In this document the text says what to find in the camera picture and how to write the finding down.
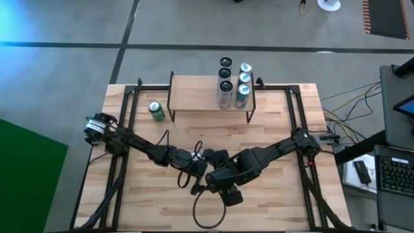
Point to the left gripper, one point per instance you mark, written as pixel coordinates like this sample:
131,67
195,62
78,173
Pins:
178,157

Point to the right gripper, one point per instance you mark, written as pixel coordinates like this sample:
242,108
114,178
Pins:
226,178

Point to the tall silver can black lid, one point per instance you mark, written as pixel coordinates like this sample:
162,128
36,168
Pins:
225,98
224,72
225,61

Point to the blue energy drink can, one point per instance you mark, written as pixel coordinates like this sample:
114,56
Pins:
245,67
241,98
244,77

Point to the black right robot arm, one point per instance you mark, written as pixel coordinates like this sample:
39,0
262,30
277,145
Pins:
275,150

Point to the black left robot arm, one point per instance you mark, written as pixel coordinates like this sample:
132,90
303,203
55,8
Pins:
139,142

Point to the wooden shelf with black legs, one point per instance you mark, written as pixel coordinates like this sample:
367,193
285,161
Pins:
194,94

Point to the white paper sheet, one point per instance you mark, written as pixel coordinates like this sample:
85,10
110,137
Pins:
349,174

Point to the black desk support bar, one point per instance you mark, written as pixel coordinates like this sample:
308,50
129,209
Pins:
359,149

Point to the black phone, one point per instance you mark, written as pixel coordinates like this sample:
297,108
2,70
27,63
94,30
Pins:
361,171

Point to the green floor mat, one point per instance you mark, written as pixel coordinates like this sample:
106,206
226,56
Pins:
26,181

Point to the grey desk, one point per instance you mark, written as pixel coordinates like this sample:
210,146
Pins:
389,106

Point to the keyboard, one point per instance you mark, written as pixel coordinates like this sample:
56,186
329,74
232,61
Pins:
396,176

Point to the white round stand base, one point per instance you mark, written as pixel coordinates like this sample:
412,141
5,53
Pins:
328,4

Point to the dark screen with blue display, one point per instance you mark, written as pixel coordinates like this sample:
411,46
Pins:
407,106

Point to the black mat with orange stripes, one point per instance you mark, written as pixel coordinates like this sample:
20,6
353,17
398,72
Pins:
385,16

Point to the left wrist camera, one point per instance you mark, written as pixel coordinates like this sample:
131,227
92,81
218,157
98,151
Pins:
197,169

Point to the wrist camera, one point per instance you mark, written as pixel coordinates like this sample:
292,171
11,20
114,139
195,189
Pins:
197,169
232,197

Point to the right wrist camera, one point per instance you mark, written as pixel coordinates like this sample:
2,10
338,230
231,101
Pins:
232,197

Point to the black metal table frame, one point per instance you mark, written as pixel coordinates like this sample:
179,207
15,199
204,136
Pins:
275,87

